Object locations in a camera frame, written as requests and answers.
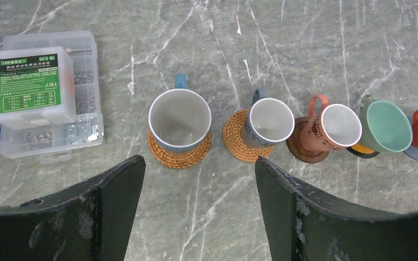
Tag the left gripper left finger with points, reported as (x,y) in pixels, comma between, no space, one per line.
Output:
(91,220)

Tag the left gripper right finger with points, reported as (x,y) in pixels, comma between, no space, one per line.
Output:
(303,222)

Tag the dark wooden coaster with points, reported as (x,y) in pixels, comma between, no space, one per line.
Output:
(296,148)

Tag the black orange smiley coaster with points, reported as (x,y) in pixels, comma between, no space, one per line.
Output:
(362,151)

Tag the red white cup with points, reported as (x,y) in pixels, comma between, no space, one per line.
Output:
(329,126)

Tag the woven rattan coaster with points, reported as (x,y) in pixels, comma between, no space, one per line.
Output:
(232,137)
(179,160)

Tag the small white cup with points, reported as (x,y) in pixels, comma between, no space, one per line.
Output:
(269,121)

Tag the teal green cup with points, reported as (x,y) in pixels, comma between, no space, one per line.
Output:
(385,127)

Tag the blue white cup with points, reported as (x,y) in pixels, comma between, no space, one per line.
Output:
(179,119)

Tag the blue felt coaster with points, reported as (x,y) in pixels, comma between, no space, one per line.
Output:
(416,153)

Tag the clear plastic screw box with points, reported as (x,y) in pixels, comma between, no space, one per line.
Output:
(49,95)

